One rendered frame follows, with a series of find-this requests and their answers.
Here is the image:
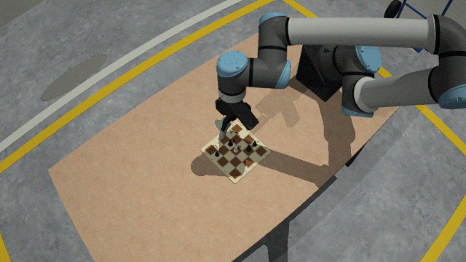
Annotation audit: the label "brown and cream chessboard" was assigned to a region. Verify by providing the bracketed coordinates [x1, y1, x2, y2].
[200, 121, 272, 184]

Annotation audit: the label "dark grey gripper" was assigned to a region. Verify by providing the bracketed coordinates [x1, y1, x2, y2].
[215, 97, 237, 140]

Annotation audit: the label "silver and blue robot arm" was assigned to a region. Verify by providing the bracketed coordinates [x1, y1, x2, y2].
[216, 12, 466, 130]

